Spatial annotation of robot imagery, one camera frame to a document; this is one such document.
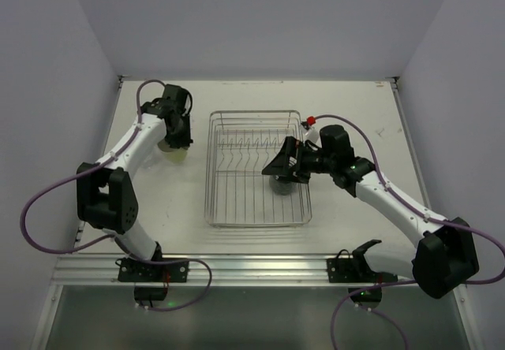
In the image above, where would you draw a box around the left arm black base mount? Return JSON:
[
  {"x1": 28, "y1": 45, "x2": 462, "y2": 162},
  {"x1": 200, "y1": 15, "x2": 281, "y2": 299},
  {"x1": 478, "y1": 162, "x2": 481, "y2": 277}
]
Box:
[{"x1": 115, "y1": 258, "x2": 189, "y2": 283}]

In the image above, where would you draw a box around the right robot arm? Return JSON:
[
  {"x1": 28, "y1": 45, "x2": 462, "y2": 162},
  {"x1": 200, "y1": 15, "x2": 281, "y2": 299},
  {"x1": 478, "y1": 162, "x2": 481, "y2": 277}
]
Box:
[{"x1": 262, "y1": 125, "x2": 479, "y2": 299}]

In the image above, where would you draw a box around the dark grey ceramic mug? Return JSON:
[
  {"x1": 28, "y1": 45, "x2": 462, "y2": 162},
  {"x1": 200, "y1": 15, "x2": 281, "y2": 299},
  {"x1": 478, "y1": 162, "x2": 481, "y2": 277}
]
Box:
[{"x1": 268, "y1": 176, "x2": 294, "y2": 196}]

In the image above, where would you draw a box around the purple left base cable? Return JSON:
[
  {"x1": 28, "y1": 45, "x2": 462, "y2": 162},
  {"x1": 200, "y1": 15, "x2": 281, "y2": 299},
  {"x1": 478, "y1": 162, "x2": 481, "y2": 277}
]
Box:
[{"x1": 133, "y1": 258, "x2": 214, "y2": 312}]

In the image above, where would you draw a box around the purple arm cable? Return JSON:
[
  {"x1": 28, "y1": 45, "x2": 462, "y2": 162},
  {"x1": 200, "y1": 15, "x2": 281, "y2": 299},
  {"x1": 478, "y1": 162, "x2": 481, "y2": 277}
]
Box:
[
  {"x1": 315, "y1": 114, "x2": 505, "y2": 286},
  {"x1": 19, "y1": 80, "x2": 169, "y2": 255}
]

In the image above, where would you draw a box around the metal wire dish rack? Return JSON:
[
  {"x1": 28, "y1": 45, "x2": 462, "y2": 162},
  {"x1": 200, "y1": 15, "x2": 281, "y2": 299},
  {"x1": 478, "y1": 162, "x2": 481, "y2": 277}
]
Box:
[{"x1": 205, "y1": 110, "x2": 312, "y2": 228}]

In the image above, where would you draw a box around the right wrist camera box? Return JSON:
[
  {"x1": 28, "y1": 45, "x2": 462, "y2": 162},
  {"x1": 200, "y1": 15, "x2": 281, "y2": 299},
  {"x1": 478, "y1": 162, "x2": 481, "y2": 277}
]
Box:
[{"x1": 301, "y1": 116, "x2": 320, "y2": 143}]

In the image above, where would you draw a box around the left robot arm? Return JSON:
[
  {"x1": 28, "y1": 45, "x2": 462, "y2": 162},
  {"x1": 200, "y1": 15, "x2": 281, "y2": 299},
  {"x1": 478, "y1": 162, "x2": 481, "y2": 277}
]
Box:
[{"x1": 77, "y1": 90, "x2": 193, "y2": 262}]

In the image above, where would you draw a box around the yellow-green ceramic mug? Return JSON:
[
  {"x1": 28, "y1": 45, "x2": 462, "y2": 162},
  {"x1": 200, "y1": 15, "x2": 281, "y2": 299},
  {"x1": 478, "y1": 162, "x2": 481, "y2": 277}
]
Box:
[{"x1": 157, "y1": 140, "x2": 189, "y2": 164}]

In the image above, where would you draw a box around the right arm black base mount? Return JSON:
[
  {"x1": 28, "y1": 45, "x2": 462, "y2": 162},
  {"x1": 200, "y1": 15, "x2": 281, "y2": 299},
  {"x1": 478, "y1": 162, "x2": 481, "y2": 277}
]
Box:
[{"x1": 326, "y1": 239, "x2": 398, "y2": 284}]

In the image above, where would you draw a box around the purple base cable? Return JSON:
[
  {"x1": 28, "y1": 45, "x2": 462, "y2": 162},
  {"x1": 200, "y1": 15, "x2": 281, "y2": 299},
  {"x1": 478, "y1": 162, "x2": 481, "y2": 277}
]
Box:
[
  {"x1": 330, "y1": 278, "x2": 423, "y2": 350},
  {"x1": 133, "y1": 258, "x2": 214, "y2": 312}
]

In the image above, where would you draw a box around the aluminium table edge rail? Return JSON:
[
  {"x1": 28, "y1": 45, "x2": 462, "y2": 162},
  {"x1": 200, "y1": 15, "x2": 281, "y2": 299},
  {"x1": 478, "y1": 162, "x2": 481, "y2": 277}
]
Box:
[{"x1": 53, "y1": 252, "x2": 466, "y2": 288}]

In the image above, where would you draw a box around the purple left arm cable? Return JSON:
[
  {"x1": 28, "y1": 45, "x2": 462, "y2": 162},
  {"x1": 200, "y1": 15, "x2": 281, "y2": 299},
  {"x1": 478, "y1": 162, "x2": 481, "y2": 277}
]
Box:
[{"x1": 19, "y1": 80, "x2": 169, "y2": 255}]

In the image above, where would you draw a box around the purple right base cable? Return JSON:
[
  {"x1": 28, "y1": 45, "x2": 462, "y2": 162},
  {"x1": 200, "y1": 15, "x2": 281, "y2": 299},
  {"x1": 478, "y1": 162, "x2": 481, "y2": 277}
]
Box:
[{"x1": 330, "y1": 278, "x2": 423, "y2": 350}]

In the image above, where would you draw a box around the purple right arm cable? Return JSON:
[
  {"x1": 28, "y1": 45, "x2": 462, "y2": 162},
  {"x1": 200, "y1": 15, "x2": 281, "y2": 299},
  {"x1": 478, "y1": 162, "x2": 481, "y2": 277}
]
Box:
[{"x1": 315, "y1": 114, "x2": 505, "y2": 286}]

